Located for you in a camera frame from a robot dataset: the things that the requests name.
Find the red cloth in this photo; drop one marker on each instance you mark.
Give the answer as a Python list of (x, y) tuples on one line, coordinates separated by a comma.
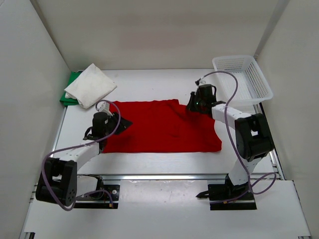
[(163, 127)]

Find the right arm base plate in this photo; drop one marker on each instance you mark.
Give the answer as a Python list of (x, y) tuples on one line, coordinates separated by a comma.
[(223, 198)]

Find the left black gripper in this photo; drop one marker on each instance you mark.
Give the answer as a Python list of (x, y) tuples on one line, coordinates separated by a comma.
[(122, 125)]

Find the aluminium front rail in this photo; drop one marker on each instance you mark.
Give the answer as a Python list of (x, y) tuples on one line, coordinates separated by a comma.
[(163, 177)]

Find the white t shirt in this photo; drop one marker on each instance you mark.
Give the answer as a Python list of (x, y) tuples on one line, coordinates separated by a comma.
[(90, 86)]

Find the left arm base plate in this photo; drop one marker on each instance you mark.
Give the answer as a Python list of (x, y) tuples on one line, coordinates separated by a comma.
[(102, 200)]

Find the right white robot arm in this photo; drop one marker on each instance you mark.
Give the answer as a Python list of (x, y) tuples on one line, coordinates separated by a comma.
[(252, 141)]

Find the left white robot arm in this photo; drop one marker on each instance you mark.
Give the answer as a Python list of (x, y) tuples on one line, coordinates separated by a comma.
[(58, 179)]

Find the white plastic basket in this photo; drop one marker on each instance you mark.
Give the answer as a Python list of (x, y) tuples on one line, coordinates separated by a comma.
[(242, 71)]

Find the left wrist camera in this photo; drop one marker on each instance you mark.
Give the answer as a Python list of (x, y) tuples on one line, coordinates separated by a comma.
[(103, 107)]

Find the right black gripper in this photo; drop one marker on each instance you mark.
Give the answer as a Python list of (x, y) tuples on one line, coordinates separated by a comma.
[(192, 107)]

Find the green t shirt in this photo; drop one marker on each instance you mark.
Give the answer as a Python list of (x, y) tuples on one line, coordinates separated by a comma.
[(70, 101)]

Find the aluminium left rail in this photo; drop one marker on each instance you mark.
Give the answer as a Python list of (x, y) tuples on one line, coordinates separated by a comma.
[(56, 139)]

